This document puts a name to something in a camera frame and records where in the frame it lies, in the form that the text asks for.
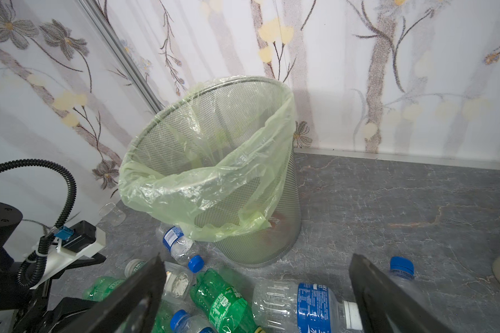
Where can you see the green bottle yellow cap upper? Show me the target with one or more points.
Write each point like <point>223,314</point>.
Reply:
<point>224,306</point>

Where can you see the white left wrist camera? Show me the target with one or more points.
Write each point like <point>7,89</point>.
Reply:
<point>86,241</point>

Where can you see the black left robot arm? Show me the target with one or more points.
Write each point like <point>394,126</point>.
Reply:
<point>25,286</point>

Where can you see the small clear glass cup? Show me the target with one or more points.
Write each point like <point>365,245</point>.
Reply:
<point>110,213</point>

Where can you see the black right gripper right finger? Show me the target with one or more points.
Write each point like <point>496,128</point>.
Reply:
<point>384,306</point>

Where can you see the clear bottle cream label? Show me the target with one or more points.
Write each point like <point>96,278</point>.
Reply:
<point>178,279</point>

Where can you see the mesh bin with green liner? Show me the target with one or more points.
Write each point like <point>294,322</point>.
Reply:
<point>219,164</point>

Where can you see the clear bottle blue label white cap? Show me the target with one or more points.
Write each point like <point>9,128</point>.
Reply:
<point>288,306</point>

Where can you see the pepsi bottle blue cap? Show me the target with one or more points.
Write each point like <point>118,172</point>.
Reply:
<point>183,322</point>

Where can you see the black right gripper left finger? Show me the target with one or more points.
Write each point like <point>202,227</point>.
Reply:
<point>133,306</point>

